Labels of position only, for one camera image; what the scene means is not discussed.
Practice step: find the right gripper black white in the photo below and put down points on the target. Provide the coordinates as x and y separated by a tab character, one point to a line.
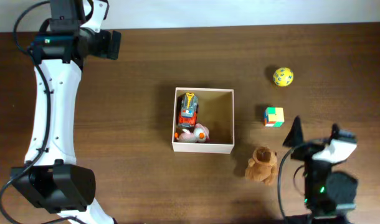
294	139

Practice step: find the colourful puzzle cube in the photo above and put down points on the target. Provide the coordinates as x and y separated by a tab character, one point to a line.
273	117

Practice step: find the yellow ball with blue letters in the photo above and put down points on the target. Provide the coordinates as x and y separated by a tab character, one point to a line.
283	76

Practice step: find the pink white toy duck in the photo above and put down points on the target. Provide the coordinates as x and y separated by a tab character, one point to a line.
200	134

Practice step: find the red grey toy truck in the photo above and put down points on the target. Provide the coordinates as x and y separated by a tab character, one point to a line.
188	111

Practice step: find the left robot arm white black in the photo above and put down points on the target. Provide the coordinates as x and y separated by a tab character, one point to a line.
50	177

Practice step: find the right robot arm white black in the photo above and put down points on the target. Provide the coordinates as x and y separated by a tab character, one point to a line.
328	195

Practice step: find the brown teddy bear plush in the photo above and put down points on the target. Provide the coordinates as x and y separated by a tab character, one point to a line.
262	166

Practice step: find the white open cardboard box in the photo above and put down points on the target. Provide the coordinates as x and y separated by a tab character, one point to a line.
215	112

